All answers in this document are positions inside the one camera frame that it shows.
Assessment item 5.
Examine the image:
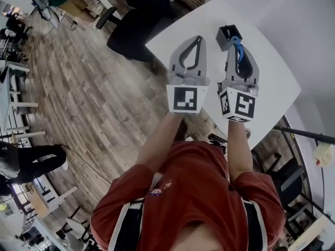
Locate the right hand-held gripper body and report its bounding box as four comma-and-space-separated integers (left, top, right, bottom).
217, 78, 260, 123

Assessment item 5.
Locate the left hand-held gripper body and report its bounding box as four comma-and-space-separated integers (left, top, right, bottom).
166, 73, 211, 115

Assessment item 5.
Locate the black pen holder box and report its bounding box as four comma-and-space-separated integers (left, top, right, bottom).
215, 24, 243, 52

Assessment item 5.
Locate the person's left forearm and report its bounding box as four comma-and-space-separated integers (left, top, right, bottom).
136, 112, 185, 167

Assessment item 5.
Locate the person's right forearm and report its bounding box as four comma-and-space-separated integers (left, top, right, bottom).
226, 120, 253, 181

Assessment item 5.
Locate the black waist device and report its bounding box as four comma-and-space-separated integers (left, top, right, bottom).
208, 133, 227, 154

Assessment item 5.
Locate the black office chair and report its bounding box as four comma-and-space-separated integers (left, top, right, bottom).
95, 6, 168, 62
271, 152, 315, 236

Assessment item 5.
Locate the black pole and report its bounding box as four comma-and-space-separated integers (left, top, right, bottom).
273, 125, 335, 141

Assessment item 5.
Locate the person's red shirt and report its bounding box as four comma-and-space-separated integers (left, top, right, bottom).
90, 141, 287, 251

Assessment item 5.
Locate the white desk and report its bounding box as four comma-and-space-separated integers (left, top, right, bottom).
25, 179, 79, 216
0, 61, 47, 141

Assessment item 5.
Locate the white chair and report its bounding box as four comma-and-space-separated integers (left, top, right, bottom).
65, 216, 90, 251

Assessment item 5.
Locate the black floor cable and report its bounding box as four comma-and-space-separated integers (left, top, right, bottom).
61, 144, 113, 185

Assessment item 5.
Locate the black white-edged shoulder strap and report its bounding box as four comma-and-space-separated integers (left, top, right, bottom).
243, 200, 267, 251
108, 200, 144, 251

